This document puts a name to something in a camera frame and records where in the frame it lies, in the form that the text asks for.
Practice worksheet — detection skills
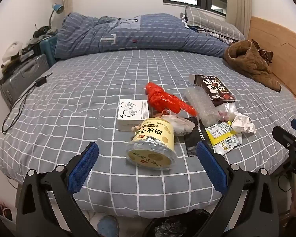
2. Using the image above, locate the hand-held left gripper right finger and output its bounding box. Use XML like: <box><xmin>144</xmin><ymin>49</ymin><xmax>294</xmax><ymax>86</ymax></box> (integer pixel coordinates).
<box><xmin>196</xmin><ymin>142</ymin><xmax>283</xmax><ymax>237</ymax></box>

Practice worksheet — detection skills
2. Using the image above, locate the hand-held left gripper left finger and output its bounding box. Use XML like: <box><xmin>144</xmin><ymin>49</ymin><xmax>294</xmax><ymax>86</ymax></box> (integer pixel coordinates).
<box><xmin>15</xmin><ymin>142</ymin><xmax>100</xmax><ymax>237</ymax></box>

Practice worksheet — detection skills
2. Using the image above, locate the yellow white snack packet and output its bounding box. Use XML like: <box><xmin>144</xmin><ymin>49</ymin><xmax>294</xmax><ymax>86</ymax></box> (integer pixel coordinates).
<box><xmin>205</xmin><ymin>121</ymin><xmax>243</xmax><ymax>156</ymax></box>

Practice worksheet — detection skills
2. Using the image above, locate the black foil packet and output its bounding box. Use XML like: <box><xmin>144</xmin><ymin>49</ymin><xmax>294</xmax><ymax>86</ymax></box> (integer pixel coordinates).
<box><xmin>186</xmin><ymin>116</ymin><xmax>213</xmax><ymax>157</ymax></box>

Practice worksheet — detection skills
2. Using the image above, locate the white tissue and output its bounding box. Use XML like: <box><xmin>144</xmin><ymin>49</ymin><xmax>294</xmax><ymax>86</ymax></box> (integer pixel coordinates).
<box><xmin>230</xmin><ymin>111</ymin><xmax>256</xmax><ymax>134</ymax></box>

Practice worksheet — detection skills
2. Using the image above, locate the white plastic food bag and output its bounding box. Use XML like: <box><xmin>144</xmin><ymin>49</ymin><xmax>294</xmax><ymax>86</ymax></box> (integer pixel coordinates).
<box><xmin>152</xmin><ymin>111</ymin><xmax>196</xmax><ymax>137</ymax></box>

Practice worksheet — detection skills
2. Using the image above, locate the small clear plastic wrapper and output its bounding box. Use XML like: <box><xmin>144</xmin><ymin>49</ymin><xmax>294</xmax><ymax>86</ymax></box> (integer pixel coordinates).
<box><xmin>217</xmin><ymin>102</ymin><xmax>237</xmax><ymax>119</ymax></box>

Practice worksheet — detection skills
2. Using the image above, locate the yellow snack tub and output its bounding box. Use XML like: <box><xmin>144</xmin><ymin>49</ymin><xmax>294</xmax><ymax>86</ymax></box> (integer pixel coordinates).
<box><xmin>125</xmin><ymin>118</ymin><xmax>178</xmax><ymax>171</ymax></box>

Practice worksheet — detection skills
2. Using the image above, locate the white earphone box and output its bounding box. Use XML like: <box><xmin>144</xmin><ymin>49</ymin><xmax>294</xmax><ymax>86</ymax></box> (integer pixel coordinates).
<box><xmin>118</xmin><ymin>99</ymin><xmax>150</xmax><ymax>131</ymax></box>

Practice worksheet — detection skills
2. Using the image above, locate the black trash bag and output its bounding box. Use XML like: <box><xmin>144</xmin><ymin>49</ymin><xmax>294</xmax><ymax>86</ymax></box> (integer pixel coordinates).
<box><xmin>142</xmin><ymin>209</ymin><xmax>213</xmax><ymax>237</ymax></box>

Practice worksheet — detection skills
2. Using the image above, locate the dark cardboard box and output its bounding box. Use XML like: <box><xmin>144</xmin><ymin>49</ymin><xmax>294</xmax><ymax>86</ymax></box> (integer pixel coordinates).
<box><xmin>189</xmin><ymin>74</ymin><xmax>236</xmax><ymax>108</ymax></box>

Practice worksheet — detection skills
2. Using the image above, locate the red plastic bag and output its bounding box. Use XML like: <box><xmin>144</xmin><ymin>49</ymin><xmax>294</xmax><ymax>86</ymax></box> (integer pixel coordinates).
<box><xmin>145</xmin><ymin>81</ymin><xmax>198</xmax><ymax>116</ymax></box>

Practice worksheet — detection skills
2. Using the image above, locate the blue slipper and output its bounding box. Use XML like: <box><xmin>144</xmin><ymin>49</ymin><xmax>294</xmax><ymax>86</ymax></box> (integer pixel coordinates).
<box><xmin>97</xmin><ymin>215</ymin><xmax>120</xmax><ymax>237</ymax></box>

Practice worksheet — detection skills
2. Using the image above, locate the bed with grey checked sheet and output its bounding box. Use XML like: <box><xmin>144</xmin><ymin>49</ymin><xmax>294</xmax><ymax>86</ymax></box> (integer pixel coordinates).
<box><xmin>0</xmin><ymin>48</ymin><xmax>296</xmax><ymax>219</ymax></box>

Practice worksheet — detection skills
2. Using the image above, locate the wooden headboard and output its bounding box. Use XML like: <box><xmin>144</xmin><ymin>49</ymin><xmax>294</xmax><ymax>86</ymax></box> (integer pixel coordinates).
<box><xmin>247</xmin><ymin>16</ymin><xmax>296</xmax><ymax>119</ymax></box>

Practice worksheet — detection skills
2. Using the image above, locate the brown quilted jacket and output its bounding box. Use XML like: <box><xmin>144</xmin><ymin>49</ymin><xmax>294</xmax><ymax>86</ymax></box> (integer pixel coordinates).
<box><xmin>224</xmin><ymin>39</ymin><xmax>282</xmax><ymax>93</ymax></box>

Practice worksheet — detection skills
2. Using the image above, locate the grey hard suitcase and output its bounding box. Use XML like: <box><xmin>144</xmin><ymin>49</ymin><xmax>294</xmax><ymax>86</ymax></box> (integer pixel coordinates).
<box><xmin>0</xmin><ymin>54</ymin><xmax>50</xmax><ymax>109</ymax></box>

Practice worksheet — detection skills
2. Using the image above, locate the dark plaid cloth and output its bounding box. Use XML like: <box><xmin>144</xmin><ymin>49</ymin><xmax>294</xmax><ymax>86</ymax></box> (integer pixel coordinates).
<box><xmin>187</xmin><ymin>26</ymin><xmax>240</xmax><ymax>46</ymax></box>

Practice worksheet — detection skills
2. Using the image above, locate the grey checked pillow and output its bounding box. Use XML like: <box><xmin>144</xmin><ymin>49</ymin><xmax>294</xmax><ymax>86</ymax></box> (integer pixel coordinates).
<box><xmin>180</xmin><ymin>5</ymin><xmax>246</xmax><ymax>42</ymax></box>

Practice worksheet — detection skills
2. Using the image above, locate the wide cream curtain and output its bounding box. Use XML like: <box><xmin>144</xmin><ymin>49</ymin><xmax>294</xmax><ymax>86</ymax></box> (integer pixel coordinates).
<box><xmin>226</xmin><ymin>0</ymin><xmax>252</xmax><ymax>34</ymax></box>

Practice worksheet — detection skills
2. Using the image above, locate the white rounded object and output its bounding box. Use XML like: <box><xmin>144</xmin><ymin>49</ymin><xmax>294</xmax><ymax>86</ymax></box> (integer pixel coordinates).
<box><xmin>1</xmin><ymin>41</ymin><xmax>24</xmax><ymax>62</ymax></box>

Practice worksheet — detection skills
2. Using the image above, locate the pile of dark gadgets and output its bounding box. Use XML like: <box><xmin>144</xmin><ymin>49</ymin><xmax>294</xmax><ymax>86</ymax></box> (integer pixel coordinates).
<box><xmin>33</xmin><ymin>26</ymin><xmax>58</xmax><ymax>39</ymax></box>

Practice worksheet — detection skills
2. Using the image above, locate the blue striped duvet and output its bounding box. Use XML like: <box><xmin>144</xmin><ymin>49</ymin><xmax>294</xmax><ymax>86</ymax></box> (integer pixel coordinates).
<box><xmin>55</xmin><ymin>12</ymin><xmax>231</xmax><ymax>60</ymax></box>

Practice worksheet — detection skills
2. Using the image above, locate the blue desk lamp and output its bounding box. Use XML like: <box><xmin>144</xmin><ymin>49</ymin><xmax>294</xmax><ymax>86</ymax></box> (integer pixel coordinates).
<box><xmin>48</xmin><ymin>3</ymin><xmax>65</xmax><ymax>30</ymax></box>

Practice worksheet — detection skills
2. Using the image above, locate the black charger with cable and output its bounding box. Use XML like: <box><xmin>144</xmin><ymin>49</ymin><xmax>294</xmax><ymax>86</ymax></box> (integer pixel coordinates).
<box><xmin>2</xmin><ymin>71</ymin><xmax>53</xmax><ymax>135</ymax></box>

